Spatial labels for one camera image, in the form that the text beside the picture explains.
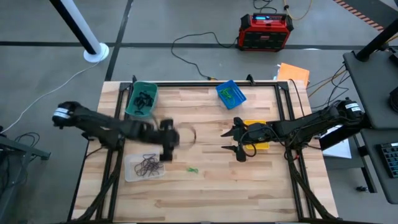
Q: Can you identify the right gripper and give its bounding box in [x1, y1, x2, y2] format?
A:
[220, 116, 275, 163]

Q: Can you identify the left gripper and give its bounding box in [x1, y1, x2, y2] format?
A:
[154, 118, 182, 162]

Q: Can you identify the thin dark rubber band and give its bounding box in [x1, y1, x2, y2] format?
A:
[134, 160, 164, 178]
[141, 153, 165, 175]

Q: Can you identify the clear plastic container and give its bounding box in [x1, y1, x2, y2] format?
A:
[124, 152, 167, 183]

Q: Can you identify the yellow plastic basket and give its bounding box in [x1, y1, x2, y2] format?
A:
[244, 119, 270, 151]

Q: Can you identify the blue plastic basket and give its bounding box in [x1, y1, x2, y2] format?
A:
[215, 80, 248, 110]

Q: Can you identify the teal plastic basket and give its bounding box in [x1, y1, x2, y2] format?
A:
[124, 81, 159, 119]

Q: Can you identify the orange paper folder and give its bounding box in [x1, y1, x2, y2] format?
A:
[276, 62, 311, 90]

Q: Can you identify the red portable power station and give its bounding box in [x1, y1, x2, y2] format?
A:
[237, 12, 295, 52]

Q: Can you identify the black desk support beam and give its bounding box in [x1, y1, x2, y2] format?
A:
[319, 123, 374, 151]

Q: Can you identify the white paper sheet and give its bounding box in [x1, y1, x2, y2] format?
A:
[322, 127, 352, 159]

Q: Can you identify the black white pole with base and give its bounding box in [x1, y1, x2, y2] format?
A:
[49, 0, 110, 63]

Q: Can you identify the grey metal stand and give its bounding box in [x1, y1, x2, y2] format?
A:
[0, 126, 51, 224]

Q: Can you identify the grey side table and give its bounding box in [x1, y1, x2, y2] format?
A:
[343, 49, 398, 130]

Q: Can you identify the dark keyboard desk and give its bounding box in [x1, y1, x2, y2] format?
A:
[360, 128, 398, 205]

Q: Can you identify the backlit keyboard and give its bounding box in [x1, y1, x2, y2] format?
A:
[376, 142, 398, 179]

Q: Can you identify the black round object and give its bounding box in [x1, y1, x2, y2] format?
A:
[387, 86, 398, 113]

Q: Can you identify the hazard-striped black mat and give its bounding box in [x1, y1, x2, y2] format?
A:
[333, 0, 386, 32]

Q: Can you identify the black aluminium table frame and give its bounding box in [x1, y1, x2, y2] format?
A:
[67, 80, 341, 224]

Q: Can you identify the black power cable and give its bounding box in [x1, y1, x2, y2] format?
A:
[170, 31, 239, 81]

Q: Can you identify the black floor cable bundle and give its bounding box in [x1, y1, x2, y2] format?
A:
[307, 63, 357, 121]

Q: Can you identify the white floor cable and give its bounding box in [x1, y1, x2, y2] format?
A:
[0, 62, 100, 134]

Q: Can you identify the thin black floor cable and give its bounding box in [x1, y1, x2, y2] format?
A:
[253, 0, 278, 14]

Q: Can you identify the yellow extension cable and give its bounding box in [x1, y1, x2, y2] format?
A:
[282, 0, 313, 21]

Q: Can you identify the black coiled floor cable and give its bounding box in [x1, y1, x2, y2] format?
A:
[14, 132, 41, 147]

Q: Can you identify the black slanted post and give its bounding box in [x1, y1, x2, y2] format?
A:
[356, 18, 398, 62]

